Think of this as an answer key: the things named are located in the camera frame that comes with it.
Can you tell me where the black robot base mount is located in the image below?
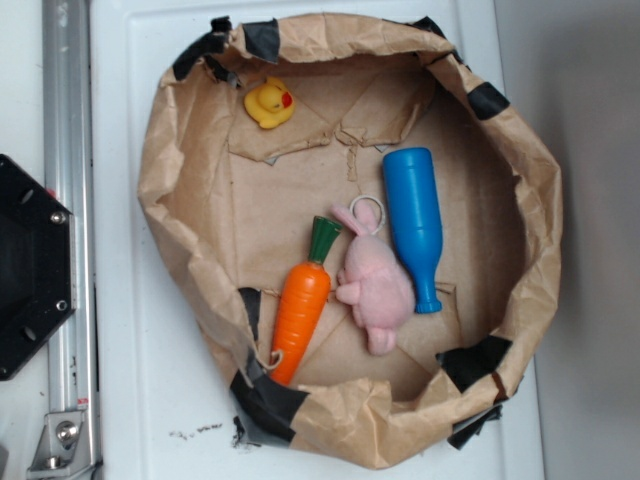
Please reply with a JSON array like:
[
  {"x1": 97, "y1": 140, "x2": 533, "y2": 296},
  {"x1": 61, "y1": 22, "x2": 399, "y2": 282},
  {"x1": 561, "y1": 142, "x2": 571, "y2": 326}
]
[{"x1": 1, "y1": 155, "x2": 75, "y2": 381}]

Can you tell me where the pink plush bunny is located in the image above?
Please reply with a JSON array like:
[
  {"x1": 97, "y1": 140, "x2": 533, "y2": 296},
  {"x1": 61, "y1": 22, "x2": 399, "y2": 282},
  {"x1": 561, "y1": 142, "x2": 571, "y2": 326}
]
[{"x1": 331, "y1": 195, "x2": 416, "y2": 356}]

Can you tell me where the yellow rubber duck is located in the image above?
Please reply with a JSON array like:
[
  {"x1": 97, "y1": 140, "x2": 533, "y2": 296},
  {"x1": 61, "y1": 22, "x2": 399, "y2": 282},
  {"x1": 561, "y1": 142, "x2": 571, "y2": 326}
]
[{"x1": 243, "y1": 77, "x2": 295, "y2": 129}]

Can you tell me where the aluminium extrusion rail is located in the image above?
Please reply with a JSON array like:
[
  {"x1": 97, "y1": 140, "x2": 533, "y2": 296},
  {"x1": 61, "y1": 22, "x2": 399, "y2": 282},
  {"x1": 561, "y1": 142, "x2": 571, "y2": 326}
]
[{"x1": 27, "y1": 1, "x2": 103, "y2": 479}]

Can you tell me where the blue plastic bottle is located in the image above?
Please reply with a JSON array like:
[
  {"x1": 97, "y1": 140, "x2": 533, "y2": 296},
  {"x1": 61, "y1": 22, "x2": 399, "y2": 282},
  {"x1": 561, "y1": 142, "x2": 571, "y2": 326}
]
[{"x1": 382, "y1": 147, "x2": 443, "y2": 314}]

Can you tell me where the white tray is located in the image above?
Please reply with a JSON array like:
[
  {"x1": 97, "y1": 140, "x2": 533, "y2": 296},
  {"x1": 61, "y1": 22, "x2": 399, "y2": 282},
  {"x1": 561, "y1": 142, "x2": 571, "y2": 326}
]
[{"x1": 90, "y1": 1, "x2": 544, "y2": 479}]

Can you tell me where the orange plastic carrot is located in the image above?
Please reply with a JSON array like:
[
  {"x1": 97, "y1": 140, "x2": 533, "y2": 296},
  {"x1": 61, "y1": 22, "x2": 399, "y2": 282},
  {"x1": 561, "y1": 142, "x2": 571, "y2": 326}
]
[{"x1": 271, "y1": 216, "x2": 342, "y2": 386}]

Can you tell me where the brown paper bag bin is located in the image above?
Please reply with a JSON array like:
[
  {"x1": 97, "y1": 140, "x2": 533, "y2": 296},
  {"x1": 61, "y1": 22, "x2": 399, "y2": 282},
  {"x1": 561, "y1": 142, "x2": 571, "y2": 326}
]
[{"x1": 138, "y1": 13, "x2": 562, "y2": 469}]

